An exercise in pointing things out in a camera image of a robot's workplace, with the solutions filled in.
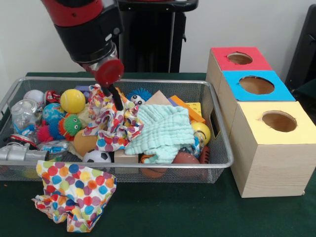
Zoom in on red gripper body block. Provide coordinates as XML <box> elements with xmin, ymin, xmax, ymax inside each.
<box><xmin>79</xmin><ymin>58</ymin><xmax>125</xmax><ymax>87</ymax></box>

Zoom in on colourful polka dot cloth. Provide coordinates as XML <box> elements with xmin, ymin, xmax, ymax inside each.
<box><xmin>32</xmin><ymin>159</ymin><xmax>117</xmax><ymax>233</ymax></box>
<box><xmin>82</xmin><ymin>83</ymin><xmax>145</xmax><ymax>153</ymax></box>

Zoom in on mint green waffle cloth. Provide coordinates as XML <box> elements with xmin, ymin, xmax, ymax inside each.
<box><xmin>124</xmin><ymin>103</ymin><xmax>196</xmax><ymax>164</ymax></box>

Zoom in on wooden box with three holes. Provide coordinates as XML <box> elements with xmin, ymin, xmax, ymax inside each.
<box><xmin>205</xmin><ymin>46</ymin><xmax>316</xmax><ymax>198</ymax></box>

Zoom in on yellow tennis ball toy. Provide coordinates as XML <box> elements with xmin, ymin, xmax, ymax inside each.
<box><xmin>60</xmin><ymin>88</ymin><xmax>86</xmax><ymax>114</ymax></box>

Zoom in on plain wooden block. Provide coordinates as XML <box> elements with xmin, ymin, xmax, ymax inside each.
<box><xmin>148</xmin><ymin>90</ymin><xmax>173</xmax><ymax>106</ymax></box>

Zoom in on blue patterned ball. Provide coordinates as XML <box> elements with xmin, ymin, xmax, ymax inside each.
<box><xmin>42</xmin><ymin>103</ymin><xmax>65</xmax><ymax>124</ymax></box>

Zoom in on small soccer ball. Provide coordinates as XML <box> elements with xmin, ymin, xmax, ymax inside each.
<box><xmin>82</xmin><ymin>150</ymin><xmax>112</xmax><ymax>163</ymax></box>

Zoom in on white toy baseball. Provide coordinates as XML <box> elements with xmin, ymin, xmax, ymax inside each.
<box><xmin>23</xmin><ymin>89</ymin><xmax>46</xmax><ymax>106</ymax></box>

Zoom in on small brown football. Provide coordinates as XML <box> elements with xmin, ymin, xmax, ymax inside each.
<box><xmin>172</xmin><ymin>151</ymin><xmax>200</xmax><ymax>164</ymax></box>

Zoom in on silver toy robot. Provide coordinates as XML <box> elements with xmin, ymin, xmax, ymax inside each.
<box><xmin>0</xmin><ymin>144</ymin><xmax>50</xmax><ymax>161</ymax></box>

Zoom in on dark green tablecloth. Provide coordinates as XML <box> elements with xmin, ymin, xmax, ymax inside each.
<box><xmin>0</xmin><ymin>72</ymin><xmax>316</xmax><ymax>237</ymax></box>
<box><xmin>292</xmin><ymin>79</ymin><xmax>316</xmax><ymax>104</ymax></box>

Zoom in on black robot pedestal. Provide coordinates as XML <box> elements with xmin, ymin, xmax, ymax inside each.
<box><xmin>118</xmin><ymin>0</ymin><xmax>199</xmax><ymax>73</ymax></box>

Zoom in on shallow wire mesh bin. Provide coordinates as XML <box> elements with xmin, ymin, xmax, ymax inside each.
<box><xmin>0</xmin><ymin>77</ymin><xmax>235</xmax><ymax>184</ymax></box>

